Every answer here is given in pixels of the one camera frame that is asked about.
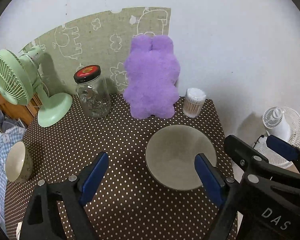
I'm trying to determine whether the grey-green ceramic bowl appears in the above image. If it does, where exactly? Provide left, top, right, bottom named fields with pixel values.
left=145, top=125, right=217, bottom=191
left=5, top=141, right=33, bottom=183

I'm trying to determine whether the green patterned wall mat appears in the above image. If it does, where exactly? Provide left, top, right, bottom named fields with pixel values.
left=22, top=7, right=171, bottom=95

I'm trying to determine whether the cotton swab container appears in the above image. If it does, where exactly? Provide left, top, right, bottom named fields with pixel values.
left=183, top=88, right=206, bottom=118

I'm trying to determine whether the green desk fan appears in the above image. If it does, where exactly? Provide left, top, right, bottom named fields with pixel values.
left=0, top=46, right=72, bottom=127

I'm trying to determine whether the white floor fan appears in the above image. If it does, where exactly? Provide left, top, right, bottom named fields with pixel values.
left=253, top=106, right=300, bottom=169

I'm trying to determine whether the brown polka-dot tablecloth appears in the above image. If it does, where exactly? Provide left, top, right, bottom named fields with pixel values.
left=5, top=95, right=233, bottom=239

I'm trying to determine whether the grey-green ceramic bowl back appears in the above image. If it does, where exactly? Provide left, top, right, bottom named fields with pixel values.
left=145, top=125, right=217, bottom=191

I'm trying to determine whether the glass jar black lid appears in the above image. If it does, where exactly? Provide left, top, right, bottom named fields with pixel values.
left=74, top=64, right=111, bottom=118

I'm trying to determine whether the wooden headboard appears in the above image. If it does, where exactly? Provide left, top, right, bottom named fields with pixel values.
left=0, top=93, right=42, bottom=126

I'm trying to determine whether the black fan power cable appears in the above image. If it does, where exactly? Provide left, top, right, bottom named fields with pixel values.
left=252, top=134, right=268, bottom=147

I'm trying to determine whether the blue checkered blanket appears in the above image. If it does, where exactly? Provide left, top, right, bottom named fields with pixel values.
left=0, top=101, right=28, bottom=221

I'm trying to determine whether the purple plush bunny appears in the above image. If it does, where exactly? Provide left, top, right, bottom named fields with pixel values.
left=123, top=35, right=180, bottom=119

